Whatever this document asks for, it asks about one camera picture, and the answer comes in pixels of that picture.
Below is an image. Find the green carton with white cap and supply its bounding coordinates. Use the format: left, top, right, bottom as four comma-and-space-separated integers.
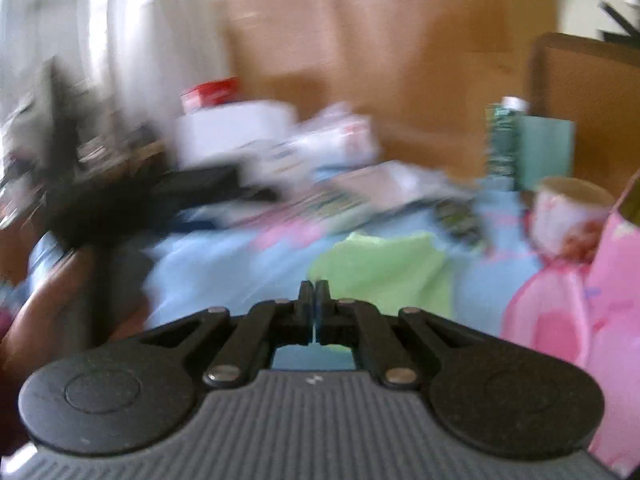
485, 96, 530, 181

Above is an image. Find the dark cloth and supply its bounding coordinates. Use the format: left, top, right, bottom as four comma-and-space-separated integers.
45, 60, 281, 248

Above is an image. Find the white curtain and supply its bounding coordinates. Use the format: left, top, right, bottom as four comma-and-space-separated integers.
80, 0, 221, 128

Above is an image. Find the wooden chair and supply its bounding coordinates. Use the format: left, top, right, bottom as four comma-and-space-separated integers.
529, 32, 640, 211

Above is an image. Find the pink plastic bag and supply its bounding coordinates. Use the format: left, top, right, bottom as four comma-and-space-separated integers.
500, 170, 640, 477

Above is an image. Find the white box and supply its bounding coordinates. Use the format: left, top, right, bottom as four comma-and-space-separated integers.
175, 101, 296, 167

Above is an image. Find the teal box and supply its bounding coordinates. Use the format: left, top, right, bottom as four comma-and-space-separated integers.
517, 115, 576, 192

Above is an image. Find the black tape strip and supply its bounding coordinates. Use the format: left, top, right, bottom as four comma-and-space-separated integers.
597, 0, 640, 45

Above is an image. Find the green patterned tissue packet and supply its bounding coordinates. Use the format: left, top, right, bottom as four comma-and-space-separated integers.
432, 199, 485, 247

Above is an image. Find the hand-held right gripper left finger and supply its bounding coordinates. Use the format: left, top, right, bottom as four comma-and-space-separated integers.
141, 281, 315, 387

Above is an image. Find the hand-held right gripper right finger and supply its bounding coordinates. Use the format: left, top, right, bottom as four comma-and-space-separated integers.
316, 281, 482, 389

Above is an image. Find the white plastic tissue pack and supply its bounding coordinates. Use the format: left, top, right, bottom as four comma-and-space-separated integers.
280, 105, 381, 171

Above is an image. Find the red cereal box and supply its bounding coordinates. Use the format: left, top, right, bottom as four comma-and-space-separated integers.
180, 77, 241, 115

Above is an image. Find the printed blue cartoon blanket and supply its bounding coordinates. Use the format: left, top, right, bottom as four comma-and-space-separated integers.
30, 160, 546, 346

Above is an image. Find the lime green cloth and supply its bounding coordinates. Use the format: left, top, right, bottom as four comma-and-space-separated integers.
307, 231, 455, 318

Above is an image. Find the wood pattern wall sheet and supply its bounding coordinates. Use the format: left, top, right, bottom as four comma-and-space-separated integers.
215, 0, 561, 181

